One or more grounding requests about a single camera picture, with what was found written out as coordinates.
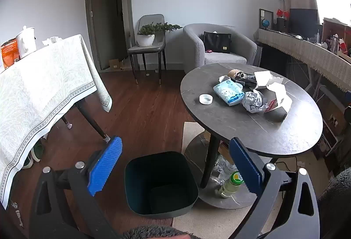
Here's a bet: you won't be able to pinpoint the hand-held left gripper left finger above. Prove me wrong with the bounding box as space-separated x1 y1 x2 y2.
29 136 124 239

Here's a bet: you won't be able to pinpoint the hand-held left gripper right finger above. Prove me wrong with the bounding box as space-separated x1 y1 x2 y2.
229 137 321 239

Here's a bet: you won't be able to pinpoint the dark green waste bin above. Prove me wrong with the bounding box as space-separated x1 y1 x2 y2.
124 151 199 220

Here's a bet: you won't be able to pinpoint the silver foil wrapper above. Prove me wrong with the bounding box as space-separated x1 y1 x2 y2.
242 90 269 114

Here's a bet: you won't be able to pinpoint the small red card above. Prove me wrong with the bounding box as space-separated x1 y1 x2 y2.
264 99 277 113

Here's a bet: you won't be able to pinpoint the blue wet wipes pack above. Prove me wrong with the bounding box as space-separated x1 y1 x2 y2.
213 81 245 106

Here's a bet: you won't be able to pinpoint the white cardboard box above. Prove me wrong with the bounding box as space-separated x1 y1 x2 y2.
265 82 293 122

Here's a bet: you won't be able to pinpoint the black snack packet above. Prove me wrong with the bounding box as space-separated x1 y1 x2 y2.
234 72 258 88

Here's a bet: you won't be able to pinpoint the clear plastic bottle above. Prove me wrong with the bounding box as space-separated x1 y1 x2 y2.
215 155 238 183

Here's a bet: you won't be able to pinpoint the green-capped plastic bottle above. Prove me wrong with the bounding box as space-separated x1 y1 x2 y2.
220 171 244 198

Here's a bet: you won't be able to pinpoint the round grey stone table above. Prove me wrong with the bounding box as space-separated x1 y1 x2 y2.
180 63 323 210

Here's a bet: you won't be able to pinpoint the dark-legged dining table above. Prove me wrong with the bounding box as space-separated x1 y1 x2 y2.
61 99 109 143

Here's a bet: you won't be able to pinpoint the green white shoe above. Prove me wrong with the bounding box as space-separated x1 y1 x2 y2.
32 142 46 160

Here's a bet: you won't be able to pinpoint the beige rug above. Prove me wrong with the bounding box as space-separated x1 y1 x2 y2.
171 122 284 239

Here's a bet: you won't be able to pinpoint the black handbag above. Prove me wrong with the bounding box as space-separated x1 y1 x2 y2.
203 31 231 54

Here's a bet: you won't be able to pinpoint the sideboard with beige cloth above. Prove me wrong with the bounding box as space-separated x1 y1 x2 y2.
254 28 351 92

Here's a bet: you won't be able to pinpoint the grey fabric armchair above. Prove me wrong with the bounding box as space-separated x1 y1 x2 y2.
183 23 258 74

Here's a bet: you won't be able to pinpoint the potted plant white pot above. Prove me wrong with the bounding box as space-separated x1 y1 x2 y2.
136 23 183 47

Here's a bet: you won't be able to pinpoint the dark grey door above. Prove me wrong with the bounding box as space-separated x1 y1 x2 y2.
86 0 131 71

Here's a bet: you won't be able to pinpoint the white tissue wad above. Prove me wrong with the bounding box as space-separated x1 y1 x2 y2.
42 36 61 46

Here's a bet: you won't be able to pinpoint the dark speaker box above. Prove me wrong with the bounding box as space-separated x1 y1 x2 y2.
276 18 290 33

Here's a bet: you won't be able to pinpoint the orange packet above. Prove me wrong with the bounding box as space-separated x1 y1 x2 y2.
0 38 20 69

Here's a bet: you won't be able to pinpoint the white kettle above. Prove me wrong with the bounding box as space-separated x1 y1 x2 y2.
16 26 37 59

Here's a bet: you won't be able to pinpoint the grey dining chair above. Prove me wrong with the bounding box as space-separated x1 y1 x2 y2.
127 14 167 85

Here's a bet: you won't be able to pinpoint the black monitor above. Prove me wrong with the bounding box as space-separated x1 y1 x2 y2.
289 8 320 35

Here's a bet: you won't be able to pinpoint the large cardboard box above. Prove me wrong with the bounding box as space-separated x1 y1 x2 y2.
322 18 351 45

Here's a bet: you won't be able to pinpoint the dark picture frame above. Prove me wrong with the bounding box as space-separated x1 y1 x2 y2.
259 8 274 30

